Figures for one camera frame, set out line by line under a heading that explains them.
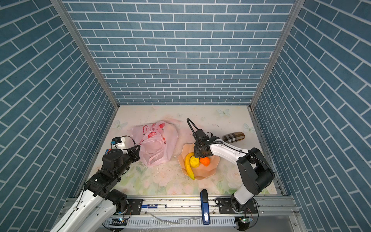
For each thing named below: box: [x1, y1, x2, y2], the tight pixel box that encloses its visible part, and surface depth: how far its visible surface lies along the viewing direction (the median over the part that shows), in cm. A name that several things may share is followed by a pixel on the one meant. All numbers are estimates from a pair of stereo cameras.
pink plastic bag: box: [131, 120, 178, 167], surface depth 94 cm
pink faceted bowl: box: [189, 155, 221, 180], surface depth 87 cm
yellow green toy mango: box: [185, 152, 195, 181], surface depth 84 cm
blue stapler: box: [199, 188, 211, 225], surface depth 73 cm
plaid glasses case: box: [221, 131, 245, 144], surface depth 101 cm
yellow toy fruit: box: [189, 155, 200, 169], surface depth 86 cm
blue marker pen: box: [141, 203, 168, 209], surface depth 75 cm
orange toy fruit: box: [199, 156, 211, 167], surface depth 86 cm
